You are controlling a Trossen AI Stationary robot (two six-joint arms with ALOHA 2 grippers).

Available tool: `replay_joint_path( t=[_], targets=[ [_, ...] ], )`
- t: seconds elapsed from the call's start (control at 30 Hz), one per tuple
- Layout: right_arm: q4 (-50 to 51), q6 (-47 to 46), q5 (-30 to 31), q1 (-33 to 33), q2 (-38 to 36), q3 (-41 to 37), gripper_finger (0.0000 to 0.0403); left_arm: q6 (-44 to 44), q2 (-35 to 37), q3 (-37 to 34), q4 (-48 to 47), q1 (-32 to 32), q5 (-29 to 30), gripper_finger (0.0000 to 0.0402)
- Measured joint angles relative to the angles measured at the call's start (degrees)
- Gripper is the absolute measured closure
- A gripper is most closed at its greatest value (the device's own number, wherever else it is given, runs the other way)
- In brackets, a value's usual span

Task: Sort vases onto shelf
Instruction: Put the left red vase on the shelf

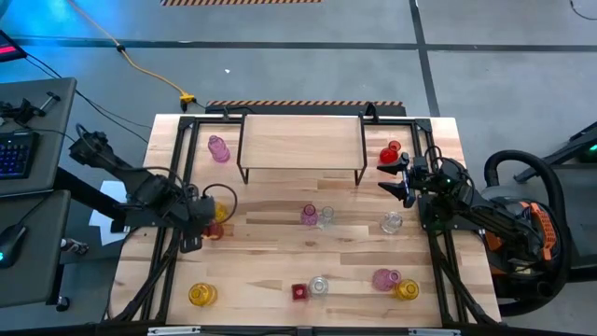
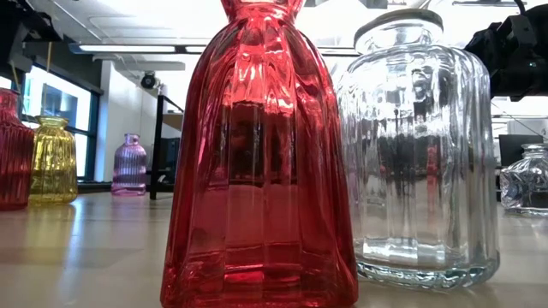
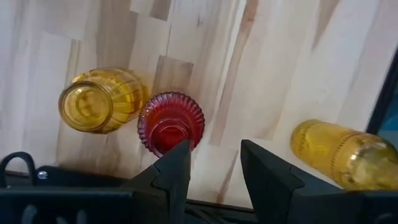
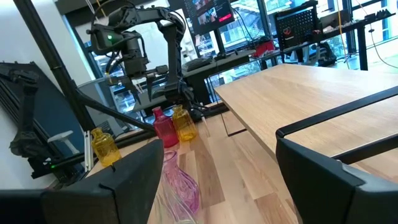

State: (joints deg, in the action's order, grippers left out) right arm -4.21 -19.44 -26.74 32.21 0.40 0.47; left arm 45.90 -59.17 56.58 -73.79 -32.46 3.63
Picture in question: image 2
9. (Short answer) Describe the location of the long ceiling light fixture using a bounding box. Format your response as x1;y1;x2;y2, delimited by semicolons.
68;42;207;56

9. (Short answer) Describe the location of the clear faceted glass vase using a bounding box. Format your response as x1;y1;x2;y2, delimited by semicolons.
499;143;548;217

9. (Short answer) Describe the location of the black computer monitor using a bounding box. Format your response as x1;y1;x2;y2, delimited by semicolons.
498;133;545;168

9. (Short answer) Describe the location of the pink ribbed glass vase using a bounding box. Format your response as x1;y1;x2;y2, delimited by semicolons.
110;133;148;197

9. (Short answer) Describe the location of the red ribbed cylinder glass vase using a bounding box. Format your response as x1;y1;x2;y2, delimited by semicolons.
0;87;35;211

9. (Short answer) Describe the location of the yellow ribbed glass vase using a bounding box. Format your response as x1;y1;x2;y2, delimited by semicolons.
28;115;79;205

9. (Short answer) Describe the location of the large window dark frame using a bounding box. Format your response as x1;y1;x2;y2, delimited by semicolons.
0;63;102;181

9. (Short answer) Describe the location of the black ceiling spotlight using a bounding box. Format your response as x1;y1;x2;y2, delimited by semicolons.
140;71;158;91

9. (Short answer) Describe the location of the wooden shelf black metal frame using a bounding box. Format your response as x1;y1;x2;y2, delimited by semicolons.
148;94;185;201

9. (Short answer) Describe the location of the clear ribbed glass jar vase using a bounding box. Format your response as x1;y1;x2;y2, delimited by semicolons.
336;8;501;292

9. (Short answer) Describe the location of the red flared square glass vase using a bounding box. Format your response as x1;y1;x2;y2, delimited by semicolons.
160;0;360;308

